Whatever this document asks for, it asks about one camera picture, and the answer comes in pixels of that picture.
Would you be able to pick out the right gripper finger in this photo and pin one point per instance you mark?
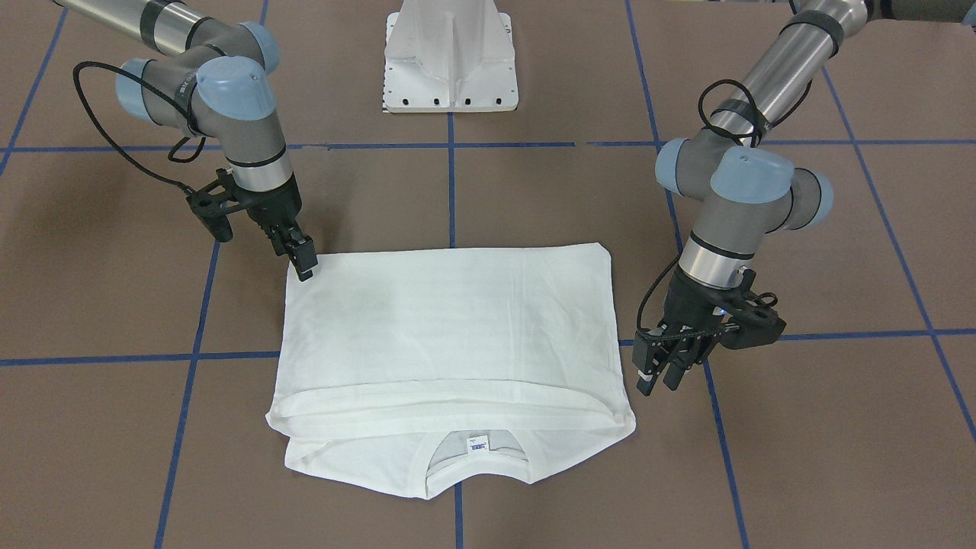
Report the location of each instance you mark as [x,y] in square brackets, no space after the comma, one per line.
[285,240]
[303,257]

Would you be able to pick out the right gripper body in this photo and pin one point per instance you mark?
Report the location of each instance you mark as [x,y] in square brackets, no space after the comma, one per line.
[276,206]

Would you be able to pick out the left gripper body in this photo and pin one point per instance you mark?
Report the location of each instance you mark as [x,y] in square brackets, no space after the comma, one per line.
[688,306]

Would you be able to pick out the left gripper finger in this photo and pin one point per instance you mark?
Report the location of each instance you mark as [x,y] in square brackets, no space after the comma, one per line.
[650,354]
[688,351]

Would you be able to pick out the white printed t-shirt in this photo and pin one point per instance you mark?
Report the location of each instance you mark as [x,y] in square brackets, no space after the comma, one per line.
[408,372]

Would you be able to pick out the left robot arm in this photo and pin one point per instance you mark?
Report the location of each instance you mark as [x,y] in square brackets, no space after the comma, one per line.
[745,193]

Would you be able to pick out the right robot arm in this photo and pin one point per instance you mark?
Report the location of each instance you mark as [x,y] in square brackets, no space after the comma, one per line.
[211,82]

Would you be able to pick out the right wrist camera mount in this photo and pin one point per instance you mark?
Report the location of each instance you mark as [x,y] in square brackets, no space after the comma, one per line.
[213,204]

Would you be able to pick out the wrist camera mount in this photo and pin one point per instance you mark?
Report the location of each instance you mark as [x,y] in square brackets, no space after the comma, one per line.
[753,320]
[213,204]

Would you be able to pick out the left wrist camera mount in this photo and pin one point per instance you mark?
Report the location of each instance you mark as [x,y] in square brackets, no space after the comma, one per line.
[753,320]

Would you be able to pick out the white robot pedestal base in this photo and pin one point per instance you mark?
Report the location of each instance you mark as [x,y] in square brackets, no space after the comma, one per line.
[449,57]

